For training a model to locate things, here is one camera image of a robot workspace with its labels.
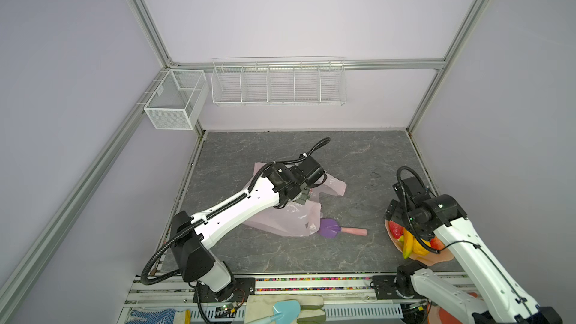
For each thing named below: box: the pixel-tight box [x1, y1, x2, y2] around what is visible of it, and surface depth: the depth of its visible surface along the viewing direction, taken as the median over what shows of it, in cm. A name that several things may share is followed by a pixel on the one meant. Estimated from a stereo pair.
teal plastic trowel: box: [270, 299, 301, 324], surface depth 70 cm
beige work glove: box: [244, 294, 327, 324], surface depth 71 cm
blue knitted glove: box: [125, 308, 177, 324], surface depth 70 cm
